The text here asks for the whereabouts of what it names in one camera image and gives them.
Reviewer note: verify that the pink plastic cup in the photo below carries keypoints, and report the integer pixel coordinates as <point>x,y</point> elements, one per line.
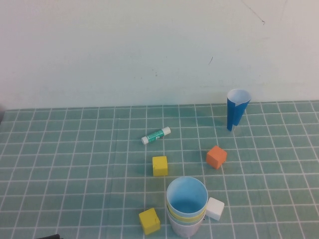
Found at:
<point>185,231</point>

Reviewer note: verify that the yellow foam cube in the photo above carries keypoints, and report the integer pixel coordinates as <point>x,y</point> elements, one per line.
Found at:
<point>160,166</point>
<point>149,221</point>

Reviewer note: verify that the green checkered tablecloth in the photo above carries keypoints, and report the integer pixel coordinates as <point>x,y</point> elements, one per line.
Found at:
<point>74,161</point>

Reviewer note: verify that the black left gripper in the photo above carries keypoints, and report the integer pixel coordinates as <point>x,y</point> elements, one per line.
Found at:
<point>48,237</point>

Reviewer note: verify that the green white glue stick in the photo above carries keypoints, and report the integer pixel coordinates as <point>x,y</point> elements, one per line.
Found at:
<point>155,135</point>

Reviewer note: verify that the blue plastic cup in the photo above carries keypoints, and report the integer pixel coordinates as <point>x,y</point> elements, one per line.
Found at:
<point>187,206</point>

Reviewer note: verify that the blue paper cone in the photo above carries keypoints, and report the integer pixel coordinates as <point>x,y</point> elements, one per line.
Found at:
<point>233,114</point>

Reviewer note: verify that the white foam cube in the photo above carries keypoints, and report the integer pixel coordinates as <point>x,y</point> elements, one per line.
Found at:
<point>214,209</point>

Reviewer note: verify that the green plastic cup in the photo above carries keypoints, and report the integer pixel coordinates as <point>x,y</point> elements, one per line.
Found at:
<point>173,217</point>

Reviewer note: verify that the orange foam cube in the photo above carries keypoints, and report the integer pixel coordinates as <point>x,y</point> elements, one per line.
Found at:
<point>215,158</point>

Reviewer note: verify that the yellow plastic cup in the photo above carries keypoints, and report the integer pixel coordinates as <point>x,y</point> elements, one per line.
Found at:
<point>187,219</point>

